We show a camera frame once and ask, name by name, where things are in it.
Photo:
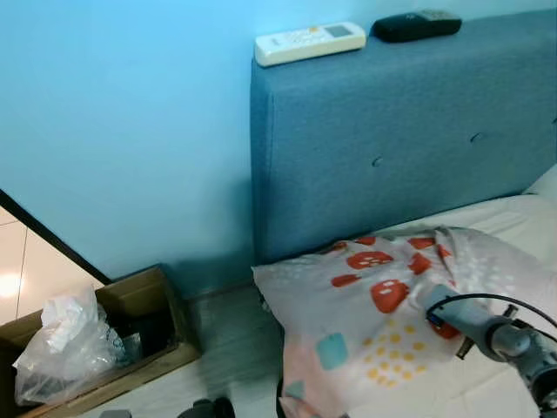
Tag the mattress with cream sheet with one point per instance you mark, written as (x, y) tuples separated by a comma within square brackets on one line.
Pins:
[(513, 222)]

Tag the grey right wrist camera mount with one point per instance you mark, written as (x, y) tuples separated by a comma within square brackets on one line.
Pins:
[(448, 303)]

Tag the white remote control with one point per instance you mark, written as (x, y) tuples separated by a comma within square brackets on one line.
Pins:
[(309, 43)]

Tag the pink pillow with orange patches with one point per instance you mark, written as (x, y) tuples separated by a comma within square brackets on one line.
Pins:
[(348, 296)]

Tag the black remote control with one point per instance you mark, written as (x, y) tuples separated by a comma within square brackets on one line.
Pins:
[(416, 26)]

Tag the blue upholstered headboard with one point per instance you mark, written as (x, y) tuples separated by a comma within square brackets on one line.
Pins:
[(392, 113)]

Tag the black door frame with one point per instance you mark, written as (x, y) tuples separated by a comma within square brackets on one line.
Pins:
[(52, 237)]

